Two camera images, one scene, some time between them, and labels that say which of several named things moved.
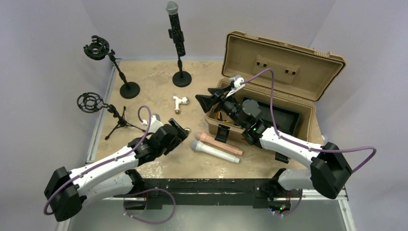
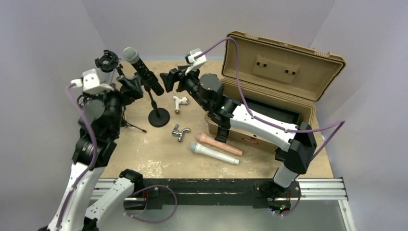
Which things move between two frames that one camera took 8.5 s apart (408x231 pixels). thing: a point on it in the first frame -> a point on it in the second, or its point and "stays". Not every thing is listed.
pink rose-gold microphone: x=208 y=138 stays
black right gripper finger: x=208 y=102 -> x=169 y=80
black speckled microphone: x=172 y=8 -> x=131 y=55
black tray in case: x=287 y=120 stays
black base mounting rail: x=266 y=192 stays
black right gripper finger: x=219 y=92 -> x=179 y=70
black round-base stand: x=182 y=78 -> x=157 y=117
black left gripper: x=182 y=133 -> x=132 y=86
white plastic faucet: x=184 y=100 stays
